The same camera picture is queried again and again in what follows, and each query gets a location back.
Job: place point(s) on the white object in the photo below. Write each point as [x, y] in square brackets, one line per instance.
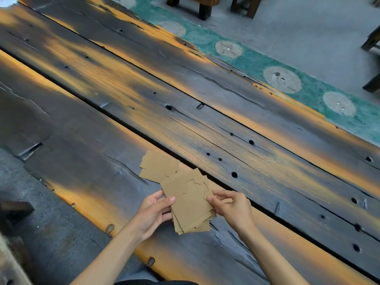
[7, 1]

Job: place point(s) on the person's right forearm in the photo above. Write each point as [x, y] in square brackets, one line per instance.
[270, 258]

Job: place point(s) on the loose brown paper card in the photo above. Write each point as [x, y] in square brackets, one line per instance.
[161, 169]

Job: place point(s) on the person's right thumb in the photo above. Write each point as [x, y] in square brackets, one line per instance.
[213, 203]

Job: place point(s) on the person's left thumb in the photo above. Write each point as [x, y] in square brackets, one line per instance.
[167, 202]

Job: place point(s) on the dark wooden bench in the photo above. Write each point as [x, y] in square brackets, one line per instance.
[14, 210]

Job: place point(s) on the person's right hand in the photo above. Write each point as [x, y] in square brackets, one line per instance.
[236, 212]

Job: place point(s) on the dark wooden chair leg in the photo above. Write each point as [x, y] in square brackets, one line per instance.
[372, 84]
[371, 40]

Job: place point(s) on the person's left forearm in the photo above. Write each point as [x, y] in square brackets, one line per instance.
[109, 258]

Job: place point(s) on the person's left hand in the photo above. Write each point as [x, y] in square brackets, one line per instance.
[148, 216]

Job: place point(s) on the dark wooden stool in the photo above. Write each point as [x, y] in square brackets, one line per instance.
[204, 7]
[252, 5]

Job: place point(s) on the beige fabric item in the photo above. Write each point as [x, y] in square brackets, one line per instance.
[10, 264]

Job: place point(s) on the stack of brown paper cards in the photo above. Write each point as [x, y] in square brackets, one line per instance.
[190, 201]

